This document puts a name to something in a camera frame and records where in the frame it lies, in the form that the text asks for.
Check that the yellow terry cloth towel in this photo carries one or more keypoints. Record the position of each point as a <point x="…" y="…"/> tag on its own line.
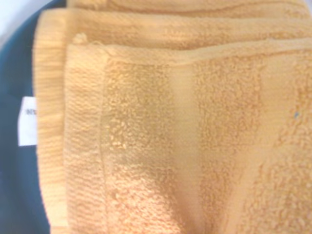
<point x="170" y="134"/>

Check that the dark blue plate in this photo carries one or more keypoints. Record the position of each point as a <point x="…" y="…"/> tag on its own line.
<point x="12" y="185"/>

